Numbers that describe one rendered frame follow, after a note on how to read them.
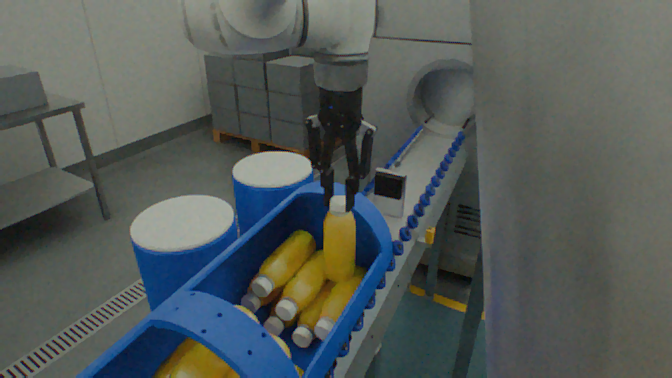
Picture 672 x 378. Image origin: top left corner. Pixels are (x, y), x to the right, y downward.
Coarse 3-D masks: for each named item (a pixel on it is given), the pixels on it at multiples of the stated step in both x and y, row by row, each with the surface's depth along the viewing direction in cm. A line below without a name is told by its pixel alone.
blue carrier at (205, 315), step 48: (336, 192) 86; (240, 240) 74; (384, 240) 86; (192, 288) 63; (240, 288) 87; (144, 336) 65; (192, 336) 53; (240, 336) 54; (288, 336) 87; (336, 336) 67
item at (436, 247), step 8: (440, 216) 204; (440, 224) 206; (440, 232) 208; (440, 240) 210; (432, 248) 215; (440, 248) 213; (432, 256) 217; (432, 264) 219; (432, 272) 221; (432, 280) 223; (432, 288) 225; (424, 296) 231; (432, 296) 230
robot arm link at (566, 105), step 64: (512, 0) 6; (576, 0) 5; (640, 0) 5; (512, 64) 7; (576, 64) 5; (640, 64) 5; (512, 128) 7; (576, 128) 6; (640, 128) 5; (512, 192) 7; (576, 192) 6; (640, 192) 5; (512, 256) 7; (576, 256) 6; (640, 256) 5; (512, 320) 7; (576, 320) 6; (640, 320) 5
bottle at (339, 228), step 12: (336, 216) 79; (348, 216) 79; (324, 228) 81; (336, 228) 79; (348, 228) 79; (324, 240) 82; (336, 240) 80; (348, 240) 80; (324, 252) 84; (336, 252) 81; (348, 252) 82; (324, 264) 85; (336, 264) 82; (348, 264) 83; (336, 276) 84; (348, 276) 84
